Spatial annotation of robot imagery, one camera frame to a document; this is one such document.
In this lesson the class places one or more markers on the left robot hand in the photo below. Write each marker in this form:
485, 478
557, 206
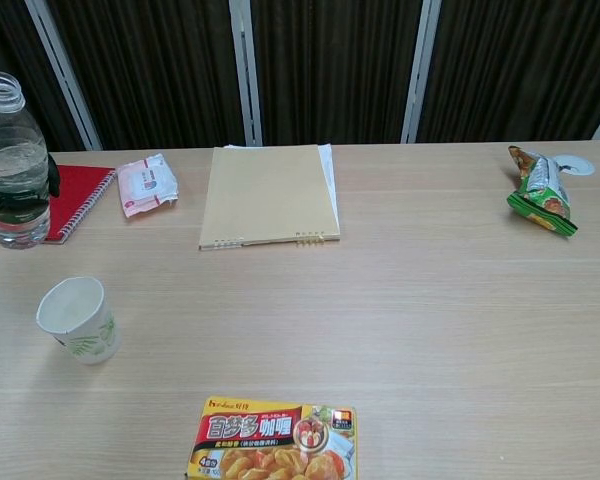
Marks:
54, 175

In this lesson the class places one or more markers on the transparent plastic water bottle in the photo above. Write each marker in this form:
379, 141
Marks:
15, 170

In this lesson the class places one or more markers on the small white paper cup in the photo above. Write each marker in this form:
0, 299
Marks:
82, 340

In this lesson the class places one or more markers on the red spiral notebook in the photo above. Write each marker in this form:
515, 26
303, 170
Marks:
80, 190

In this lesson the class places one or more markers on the pink wet wipes pack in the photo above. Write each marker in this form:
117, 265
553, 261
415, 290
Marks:
145, 185

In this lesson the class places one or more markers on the beige spiral notebook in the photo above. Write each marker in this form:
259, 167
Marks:
265, 200

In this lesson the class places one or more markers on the yellow curry box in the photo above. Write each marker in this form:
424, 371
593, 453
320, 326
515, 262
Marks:
260, 440

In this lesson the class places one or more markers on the green snack bag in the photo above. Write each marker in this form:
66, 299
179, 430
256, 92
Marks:
545, 200

